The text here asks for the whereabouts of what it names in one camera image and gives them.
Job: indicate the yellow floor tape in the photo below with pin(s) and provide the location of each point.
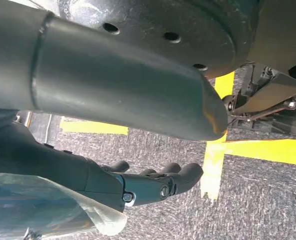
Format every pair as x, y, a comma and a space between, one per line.
95, 127

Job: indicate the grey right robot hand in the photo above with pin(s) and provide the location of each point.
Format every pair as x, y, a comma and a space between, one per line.
112, 82

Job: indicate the clear plastic sheet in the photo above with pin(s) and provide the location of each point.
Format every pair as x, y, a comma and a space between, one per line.
50, 208

